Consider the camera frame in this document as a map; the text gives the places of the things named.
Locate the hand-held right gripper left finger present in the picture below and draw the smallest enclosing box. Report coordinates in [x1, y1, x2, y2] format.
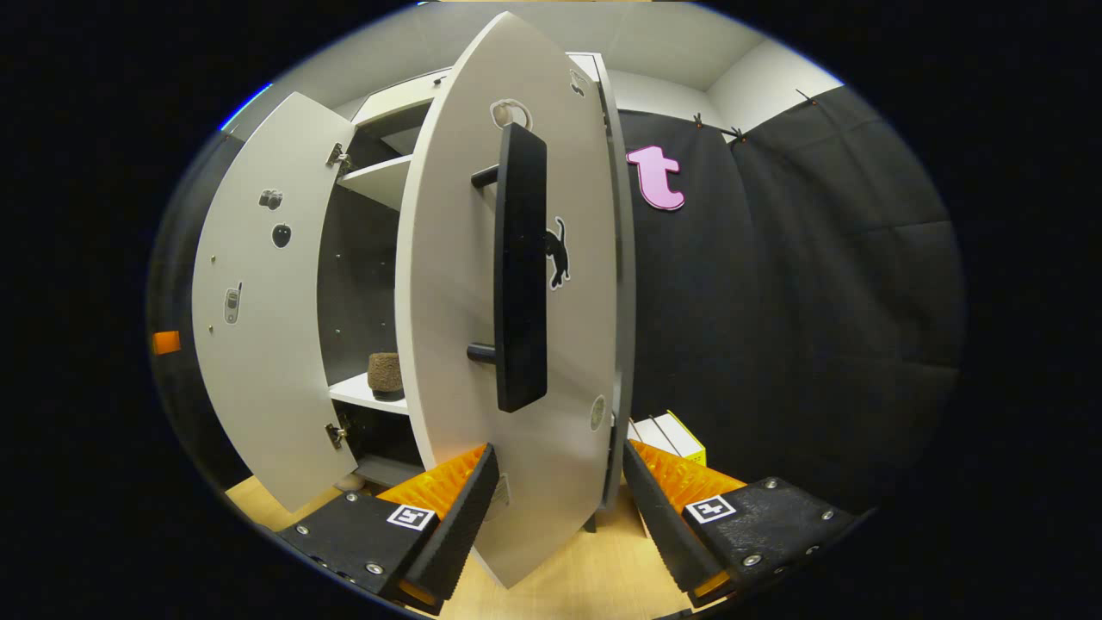
[277, 443, 500, 614]

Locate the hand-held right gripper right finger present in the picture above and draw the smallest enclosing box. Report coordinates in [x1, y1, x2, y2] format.
[622, 439, 857, 608]

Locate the white cabinet door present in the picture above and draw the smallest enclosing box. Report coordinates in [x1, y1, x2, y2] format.
[191, 91, 358, 515]
[394, 10, 622, 589]

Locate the brown fuzzy shoe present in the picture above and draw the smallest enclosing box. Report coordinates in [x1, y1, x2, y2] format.
[368, 351, 406, 401]

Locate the white shoe cabinet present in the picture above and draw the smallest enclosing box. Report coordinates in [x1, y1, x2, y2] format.
[319, 52, 636, 530]

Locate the yellow and white box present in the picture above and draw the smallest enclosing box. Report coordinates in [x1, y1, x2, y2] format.
[628, 410, 707, 468]

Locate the black door handle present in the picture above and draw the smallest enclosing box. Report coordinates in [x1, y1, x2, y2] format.
[467, 122, 549, 414]

